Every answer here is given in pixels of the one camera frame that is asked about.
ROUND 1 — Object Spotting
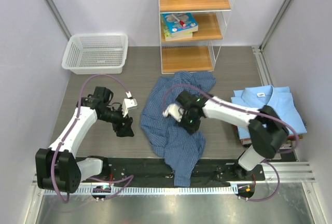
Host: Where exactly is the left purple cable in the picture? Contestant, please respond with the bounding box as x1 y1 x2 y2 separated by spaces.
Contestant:
50 74 134 204

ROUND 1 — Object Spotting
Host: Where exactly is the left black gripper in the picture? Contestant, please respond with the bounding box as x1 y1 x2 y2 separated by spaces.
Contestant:
99 105 134 136

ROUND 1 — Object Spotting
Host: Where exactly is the black mounting base plate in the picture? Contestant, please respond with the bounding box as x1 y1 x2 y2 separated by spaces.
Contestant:
48 156 266 183

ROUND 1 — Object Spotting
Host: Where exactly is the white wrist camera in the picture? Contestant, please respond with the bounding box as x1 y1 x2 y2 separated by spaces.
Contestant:
122 91 138 117
162 103 184 122

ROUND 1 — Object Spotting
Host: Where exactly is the folded light blue shirt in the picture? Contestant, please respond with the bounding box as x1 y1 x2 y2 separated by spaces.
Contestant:
231 85 307 134

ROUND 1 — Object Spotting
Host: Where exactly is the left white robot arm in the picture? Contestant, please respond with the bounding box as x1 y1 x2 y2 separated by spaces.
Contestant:
35 87 137 193

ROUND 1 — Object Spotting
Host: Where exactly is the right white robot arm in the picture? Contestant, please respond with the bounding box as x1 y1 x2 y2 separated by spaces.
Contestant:
167 90 289 180

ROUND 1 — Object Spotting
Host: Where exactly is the aluminium rail frame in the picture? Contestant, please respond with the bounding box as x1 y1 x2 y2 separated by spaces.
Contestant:
32 161 316 196

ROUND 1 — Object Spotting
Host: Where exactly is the white wire wooden shelf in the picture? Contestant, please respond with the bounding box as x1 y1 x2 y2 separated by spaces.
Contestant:
158 0 235 74

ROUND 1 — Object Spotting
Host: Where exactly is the red white marker pen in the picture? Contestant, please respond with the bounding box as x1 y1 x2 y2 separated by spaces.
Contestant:
172 14 186 27

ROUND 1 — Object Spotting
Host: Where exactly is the white plastic laundry basket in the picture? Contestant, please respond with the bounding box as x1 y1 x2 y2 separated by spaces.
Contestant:
62 33 129 75

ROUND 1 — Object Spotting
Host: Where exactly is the green book underneath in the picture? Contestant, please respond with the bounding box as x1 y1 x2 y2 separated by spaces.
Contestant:
161 19 193 41

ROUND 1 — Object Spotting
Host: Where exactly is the blue children's book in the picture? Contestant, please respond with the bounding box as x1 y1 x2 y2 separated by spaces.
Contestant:
161 12 199 37

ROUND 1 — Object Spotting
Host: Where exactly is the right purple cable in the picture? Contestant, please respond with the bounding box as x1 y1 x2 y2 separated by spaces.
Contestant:
164 83 300 203

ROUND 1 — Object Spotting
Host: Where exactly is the folded shirts pile underneath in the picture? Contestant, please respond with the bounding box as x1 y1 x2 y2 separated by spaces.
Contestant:
233 126 296 150

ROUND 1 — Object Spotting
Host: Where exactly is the purple cable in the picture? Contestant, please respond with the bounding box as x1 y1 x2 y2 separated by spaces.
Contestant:
50 74 134 204
164 83 300 203

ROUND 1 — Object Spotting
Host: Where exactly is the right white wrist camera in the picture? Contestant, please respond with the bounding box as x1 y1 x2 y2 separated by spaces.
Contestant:
162 103 184 122

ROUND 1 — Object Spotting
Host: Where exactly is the dark blue checkered shirt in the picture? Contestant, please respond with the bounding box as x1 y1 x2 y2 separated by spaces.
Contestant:
140 72 216 187

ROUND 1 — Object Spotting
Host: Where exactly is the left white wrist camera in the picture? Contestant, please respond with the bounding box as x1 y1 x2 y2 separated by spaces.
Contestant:
122 91 138 117

